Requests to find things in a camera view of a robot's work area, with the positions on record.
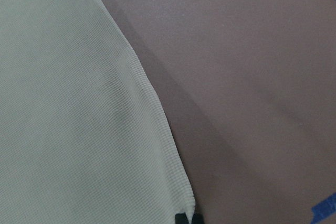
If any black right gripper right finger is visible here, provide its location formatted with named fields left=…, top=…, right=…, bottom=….
left=192, top=213, right=204, bottom=224

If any olive green long-sleeve shirt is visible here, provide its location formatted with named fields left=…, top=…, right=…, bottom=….
left=1, top=0, right=195, bottom=223

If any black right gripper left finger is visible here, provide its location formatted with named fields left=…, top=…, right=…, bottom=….
left=175, top=213, right=188, bottom=224

